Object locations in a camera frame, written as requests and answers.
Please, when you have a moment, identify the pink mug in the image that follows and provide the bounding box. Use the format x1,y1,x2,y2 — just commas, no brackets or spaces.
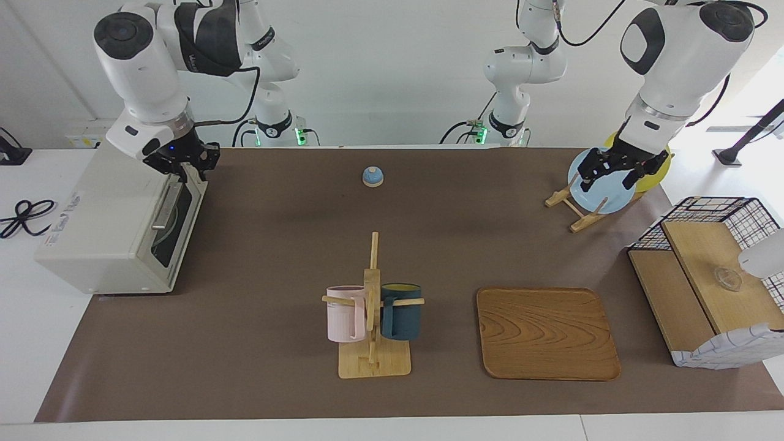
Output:
325,285,367,343

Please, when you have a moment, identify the black left base cable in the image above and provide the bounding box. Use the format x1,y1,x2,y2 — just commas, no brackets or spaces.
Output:
440,92,497,146

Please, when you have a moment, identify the black wire basket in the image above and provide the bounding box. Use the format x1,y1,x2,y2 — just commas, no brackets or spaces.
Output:
628,196,784,307

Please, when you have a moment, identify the black right base cable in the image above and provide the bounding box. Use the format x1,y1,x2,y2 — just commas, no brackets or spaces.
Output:
233,118,261,148

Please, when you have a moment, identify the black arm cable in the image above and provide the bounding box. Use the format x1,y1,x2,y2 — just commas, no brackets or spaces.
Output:
195,66,262,127
554,0,766,128

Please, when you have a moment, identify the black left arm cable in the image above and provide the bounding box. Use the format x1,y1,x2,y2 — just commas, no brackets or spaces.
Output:
554,0,766,128

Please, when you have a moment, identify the yellow plate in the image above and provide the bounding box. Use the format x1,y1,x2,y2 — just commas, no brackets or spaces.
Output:
603,132,673,193

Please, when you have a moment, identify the black base cable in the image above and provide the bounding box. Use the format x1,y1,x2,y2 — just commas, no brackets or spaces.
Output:
233,118,261,148
440,92,497,146

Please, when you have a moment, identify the wooden serving tray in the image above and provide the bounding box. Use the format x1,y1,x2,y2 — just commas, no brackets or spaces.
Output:
476,287,621,382

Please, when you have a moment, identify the glass oven door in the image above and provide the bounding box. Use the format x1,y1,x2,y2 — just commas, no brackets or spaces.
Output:
138,170,208,271

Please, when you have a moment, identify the wooden plate rack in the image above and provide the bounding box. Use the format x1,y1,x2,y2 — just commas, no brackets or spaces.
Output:
545,187,644,233

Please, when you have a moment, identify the white rounded device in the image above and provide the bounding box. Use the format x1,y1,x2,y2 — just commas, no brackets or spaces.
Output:
737,228,784,280

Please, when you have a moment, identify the coiled black cable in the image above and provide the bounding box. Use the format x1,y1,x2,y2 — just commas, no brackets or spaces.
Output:
0,199,57,239

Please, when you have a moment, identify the black stand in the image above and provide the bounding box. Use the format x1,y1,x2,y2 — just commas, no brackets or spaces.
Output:
712,98,784,167

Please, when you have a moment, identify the white toaster oven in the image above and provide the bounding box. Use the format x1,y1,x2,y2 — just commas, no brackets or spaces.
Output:
35,138,209,295

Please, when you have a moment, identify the black desk clamp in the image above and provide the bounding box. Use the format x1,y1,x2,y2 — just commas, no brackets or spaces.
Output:
0,127,32,166

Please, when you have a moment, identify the white checked cloth liner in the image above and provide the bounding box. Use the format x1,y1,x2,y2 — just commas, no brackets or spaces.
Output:
671,323,784,370

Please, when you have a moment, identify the wire basket shelf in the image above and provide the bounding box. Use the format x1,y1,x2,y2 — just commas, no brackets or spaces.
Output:
629,220,784,353

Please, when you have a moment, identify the small clear glass dish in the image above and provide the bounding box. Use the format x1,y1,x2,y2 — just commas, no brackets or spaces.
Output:
712,265,744,292

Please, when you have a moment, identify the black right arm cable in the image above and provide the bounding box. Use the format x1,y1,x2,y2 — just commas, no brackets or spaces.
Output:
195,66,262,127

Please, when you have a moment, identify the dark teal mug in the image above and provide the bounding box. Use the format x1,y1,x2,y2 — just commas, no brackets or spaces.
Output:
380,282,423,341

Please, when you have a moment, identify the brown table mat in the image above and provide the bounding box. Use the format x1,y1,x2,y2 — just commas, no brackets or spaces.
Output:
35,147,784,423

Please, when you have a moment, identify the wooden mug rack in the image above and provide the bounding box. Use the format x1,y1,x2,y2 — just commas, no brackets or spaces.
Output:
322,232,425,379

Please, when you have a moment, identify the light blue plate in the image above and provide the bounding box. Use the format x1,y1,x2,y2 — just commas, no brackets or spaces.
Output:
567,149,638,214

